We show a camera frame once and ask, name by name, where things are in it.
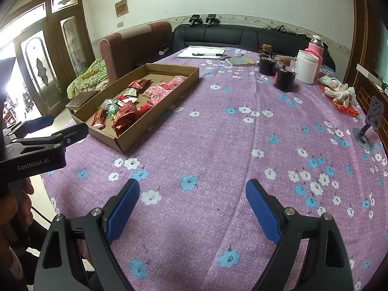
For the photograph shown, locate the red long snack bar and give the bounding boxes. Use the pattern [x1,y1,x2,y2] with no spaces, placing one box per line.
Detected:
[91,109,107,130]

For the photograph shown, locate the green candy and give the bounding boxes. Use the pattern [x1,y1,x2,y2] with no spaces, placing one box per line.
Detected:
[107,109,117,118]

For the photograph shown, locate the clear green-edged snack packet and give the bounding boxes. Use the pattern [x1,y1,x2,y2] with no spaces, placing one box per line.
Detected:
[97,98,119,114]

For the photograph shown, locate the dark red foil packet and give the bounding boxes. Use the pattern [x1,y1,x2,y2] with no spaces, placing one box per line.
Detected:
[112,102,137,136]

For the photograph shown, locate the white red snack packet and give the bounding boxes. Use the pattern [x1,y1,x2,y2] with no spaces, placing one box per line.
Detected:
[116,95,137,107]

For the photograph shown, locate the pink cartoon snack packet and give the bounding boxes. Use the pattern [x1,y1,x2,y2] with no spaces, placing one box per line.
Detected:
[144,86,170,105]

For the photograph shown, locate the white green snack packet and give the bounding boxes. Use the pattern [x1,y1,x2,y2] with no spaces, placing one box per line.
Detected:
[122,87,137,97]

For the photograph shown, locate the red foil candy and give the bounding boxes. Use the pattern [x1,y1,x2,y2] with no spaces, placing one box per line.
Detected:
[137,101,154,118]

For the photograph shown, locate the person's left hand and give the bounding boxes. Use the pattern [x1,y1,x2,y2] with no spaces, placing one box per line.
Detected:
[0,178,34,227]

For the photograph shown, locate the wooden stool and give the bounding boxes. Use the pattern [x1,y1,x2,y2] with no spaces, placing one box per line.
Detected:
[66,91,99,114]

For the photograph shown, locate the brown cardboard tray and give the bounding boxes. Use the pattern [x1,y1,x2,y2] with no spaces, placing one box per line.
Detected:
[72,64,199,154]

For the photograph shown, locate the green floral cloth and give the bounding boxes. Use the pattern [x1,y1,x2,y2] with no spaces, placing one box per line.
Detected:
[66,58,109,99]

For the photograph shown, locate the brown red armchair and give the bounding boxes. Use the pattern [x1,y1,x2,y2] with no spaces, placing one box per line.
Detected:
[99,21,172,83]

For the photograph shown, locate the purple floral tablecloth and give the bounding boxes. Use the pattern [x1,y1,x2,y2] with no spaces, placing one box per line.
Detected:
[43,60,387,290]

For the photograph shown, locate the white paper pad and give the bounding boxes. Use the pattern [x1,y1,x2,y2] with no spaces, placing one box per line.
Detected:
[177,46,226,59]

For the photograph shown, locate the black white pen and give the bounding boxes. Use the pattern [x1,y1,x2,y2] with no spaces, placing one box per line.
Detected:
[191,53,224,57]

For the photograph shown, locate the black phone stand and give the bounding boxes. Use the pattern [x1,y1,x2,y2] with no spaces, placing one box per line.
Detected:
[353,96,385,150]

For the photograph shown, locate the red foil bag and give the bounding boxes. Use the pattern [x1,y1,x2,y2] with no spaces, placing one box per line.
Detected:
[319,85,360,117]

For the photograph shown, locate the white work gloves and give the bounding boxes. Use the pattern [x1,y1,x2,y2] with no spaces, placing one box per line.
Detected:
[319,76,357,107]

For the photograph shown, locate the black device on sofa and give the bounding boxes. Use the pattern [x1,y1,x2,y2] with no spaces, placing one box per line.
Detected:
[205,14,220,26]
[189,15,202,27]

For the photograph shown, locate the black jar with wooden knob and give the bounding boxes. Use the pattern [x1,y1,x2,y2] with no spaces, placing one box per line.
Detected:
[274,57,296,93]

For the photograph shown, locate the small colourful notebook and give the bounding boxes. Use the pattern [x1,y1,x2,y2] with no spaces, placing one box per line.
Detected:
[226,56,257,66]

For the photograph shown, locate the white plastic canister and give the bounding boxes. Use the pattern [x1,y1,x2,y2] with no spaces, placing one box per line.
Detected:
[296,50,319,85]

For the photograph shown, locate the black leather sofa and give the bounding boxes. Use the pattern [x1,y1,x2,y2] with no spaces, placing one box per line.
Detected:
[136,24,337,70]

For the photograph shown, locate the pink thermos flask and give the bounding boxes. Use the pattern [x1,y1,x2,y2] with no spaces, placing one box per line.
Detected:
[305,35,324,79]

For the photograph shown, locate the rear black jar wooden knob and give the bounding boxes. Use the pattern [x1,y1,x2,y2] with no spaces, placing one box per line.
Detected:
[259,43,272,60]

